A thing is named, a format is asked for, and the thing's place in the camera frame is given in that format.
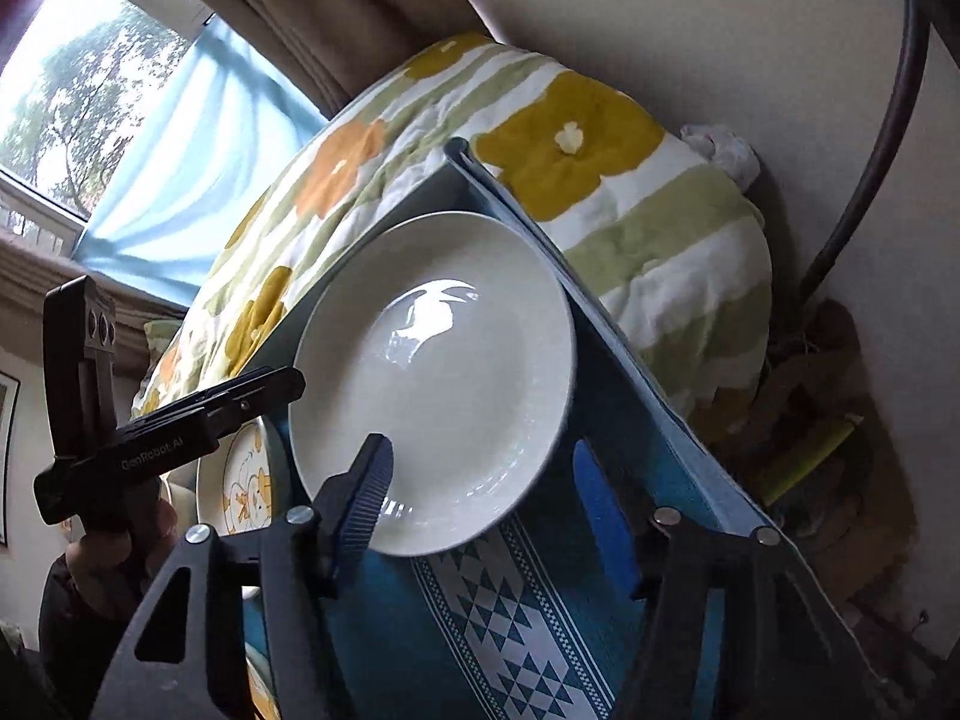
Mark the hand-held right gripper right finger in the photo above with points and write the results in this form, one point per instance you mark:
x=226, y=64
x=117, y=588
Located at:
x=604, y=510

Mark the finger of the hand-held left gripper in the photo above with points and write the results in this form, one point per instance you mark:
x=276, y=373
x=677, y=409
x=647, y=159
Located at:
x=255, y=388

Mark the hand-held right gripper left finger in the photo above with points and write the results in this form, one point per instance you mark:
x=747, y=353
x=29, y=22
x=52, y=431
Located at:
x=366, y=499

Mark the cartoon print plate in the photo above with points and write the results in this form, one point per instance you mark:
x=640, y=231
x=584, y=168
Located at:
x=247, y=487
x=260, y=690

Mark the white ribbed plate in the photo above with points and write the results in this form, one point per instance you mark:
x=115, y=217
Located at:
x=450, y=360

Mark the person's left forearm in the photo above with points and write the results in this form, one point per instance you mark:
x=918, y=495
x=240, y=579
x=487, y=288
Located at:
x=64, y=637

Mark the person's left hand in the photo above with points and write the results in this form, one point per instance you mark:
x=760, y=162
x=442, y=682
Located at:
x=112, y=570

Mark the green patterned pillow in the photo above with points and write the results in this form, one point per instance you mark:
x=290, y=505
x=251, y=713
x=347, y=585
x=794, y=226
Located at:
x=161, y=337

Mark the beige window sill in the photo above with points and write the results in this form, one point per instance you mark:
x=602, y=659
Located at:
x=45, y=285

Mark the blue patterned tablecloth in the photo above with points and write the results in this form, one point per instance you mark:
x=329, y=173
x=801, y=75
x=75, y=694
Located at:
x=525, y=615

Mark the yellow green packet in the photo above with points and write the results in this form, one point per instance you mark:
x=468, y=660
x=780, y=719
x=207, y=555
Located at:
x=810, y=457

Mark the light blue curtain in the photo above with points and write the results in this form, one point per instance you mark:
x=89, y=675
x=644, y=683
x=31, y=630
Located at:
x=187, y=165

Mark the floral striped blanket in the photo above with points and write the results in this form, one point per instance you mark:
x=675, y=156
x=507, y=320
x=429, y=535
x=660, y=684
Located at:
x=600, y=240

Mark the window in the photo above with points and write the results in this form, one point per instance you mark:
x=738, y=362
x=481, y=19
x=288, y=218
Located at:
x=75, y=90

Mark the beige curtain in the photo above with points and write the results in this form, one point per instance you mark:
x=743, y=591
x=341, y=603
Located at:
x=300, y=15

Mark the white plastic bag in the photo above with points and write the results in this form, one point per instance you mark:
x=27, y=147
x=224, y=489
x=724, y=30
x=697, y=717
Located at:
x=724, y=150

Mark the black curved tube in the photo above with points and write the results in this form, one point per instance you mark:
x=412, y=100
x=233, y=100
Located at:
x=892, y=127

